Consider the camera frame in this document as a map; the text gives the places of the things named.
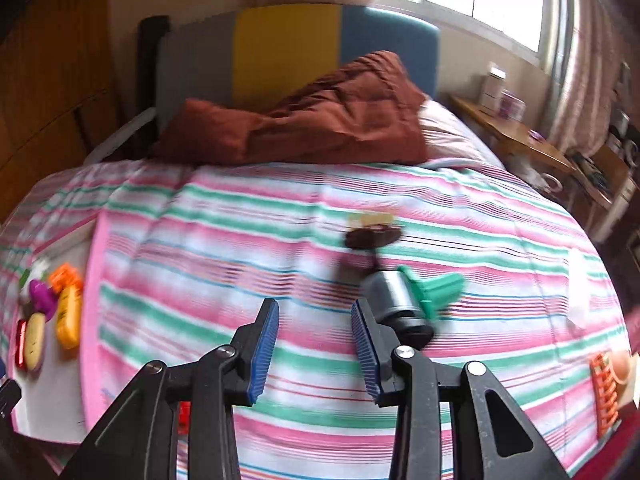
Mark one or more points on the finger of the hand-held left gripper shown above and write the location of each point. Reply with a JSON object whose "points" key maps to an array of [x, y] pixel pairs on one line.
{"points": [[9, 400]]}

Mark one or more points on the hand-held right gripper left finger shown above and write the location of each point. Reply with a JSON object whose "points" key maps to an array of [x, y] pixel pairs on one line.
{"points": [[262, 355]]}

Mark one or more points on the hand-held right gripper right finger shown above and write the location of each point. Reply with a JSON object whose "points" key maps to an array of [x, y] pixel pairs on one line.
{"points": [[365, 355]]}

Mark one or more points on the red item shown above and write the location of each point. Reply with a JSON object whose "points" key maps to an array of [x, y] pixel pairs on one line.
{"points": [[20, 350]]}

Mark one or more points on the pink tray with white inside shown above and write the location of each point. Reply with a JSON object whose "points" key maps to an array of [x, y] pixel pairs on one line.
{"points": [[60, 390]]}

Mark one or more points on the cream oval item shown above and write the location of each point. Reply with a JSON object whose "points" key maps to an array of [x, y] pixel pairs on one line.
{"points": [[35, 342]]}

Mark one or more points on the grey cylinder with green clip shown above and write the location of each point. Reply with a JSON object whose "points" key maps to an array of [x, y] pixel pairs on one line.
{"points": [[395, 295]]}

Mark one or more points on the orange bottle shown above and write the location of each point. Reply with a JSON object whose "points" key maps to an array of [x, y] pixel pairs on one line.
{"points": [[69, 317]]}

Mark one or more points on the orange claw clip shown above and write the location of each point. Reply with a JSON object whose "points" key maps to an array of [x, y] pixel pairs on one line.
{"points": [[65, 276]]}

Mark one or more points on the white and green device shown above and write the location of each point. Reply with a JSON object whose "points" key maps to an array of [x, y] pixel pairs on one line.
{"points": [[41, 266]]}

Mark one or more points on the small red object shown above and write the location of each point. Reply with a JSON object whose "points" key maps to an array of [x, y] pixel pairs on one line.
{"points": [[184, 416]]}

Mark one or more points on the brown toy food piece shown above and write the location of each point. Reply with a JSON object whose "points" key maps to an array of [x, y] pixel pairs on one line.
{"points": [[372, 236]]}

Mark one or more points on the pink green striped blanket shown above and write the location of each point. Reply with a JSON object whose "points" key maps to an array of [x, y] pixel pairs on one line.
{"points": [[310, 210]]}

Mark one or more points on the clear plastic piece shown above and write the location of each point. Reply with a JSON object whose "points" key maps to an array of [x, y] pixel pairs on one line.
{"points": [[577, 285]]}

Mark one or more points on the pink pillow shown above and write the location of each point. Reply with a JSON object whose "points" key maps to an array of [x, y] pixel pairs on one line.
{"points": [[450, 135]]}

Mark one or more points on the orange plastic basket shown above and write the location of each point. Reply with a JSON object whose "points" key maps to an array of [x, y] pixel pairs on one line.
{"points": [[602, 395]]}

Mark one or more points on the rust red quilt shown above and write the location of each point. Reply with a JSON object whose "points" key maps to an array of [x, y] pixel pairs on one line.
{"points": [[320, 115]]}

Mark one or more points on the peach round item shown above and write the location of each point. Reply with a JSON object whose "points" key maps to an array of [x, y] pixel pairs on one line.
{"points": [[622, 367]]}

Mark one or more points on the wooden bedside table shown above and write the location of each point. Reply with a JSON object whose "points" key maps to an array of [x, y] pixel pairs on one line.
{"points": [[510, 140]]}

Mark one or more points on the white chair armrest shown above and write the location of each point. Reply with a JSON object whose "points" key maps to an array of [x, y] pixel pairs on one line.
{"points": [[117, 137]]}

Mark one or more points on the red bedsheet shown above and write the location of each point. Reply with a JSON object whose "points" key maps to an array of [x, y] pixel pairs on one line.
{"points": [[625, 445]]}

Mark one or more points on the small purple item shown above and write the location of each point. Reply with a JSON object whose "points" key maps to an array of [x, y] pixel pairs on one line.
{"points": [[536, 135]]}

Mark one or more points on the purple box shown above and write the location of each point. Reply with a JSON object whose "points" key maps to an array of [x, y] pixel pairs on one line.
{"points": [[512, 105]]}

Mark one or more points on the white box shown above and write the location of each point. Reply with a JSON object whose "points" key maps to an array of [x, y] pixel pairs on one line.
{"points": [[492, 85]]}

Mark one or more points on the cluttered wooden shelf unit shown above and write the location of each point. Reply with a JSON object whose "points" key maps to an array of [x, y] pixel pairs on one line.
{"points": [[610, 175]]}

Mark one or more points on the grey yellow blue headboard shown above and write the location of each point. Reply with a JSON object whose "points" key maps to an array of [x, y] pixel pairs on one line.
{"points": [[285, 45]]}

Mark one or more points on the wooden wardrobe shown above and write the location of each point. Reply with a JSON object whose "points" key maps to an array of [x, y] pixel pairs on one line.
{"points": [[50, 85]]}

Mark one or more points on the pink patterned curtain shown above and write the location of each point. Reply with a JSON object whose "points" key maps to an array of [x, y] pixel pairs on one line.
{"points": [[585, 35]]}

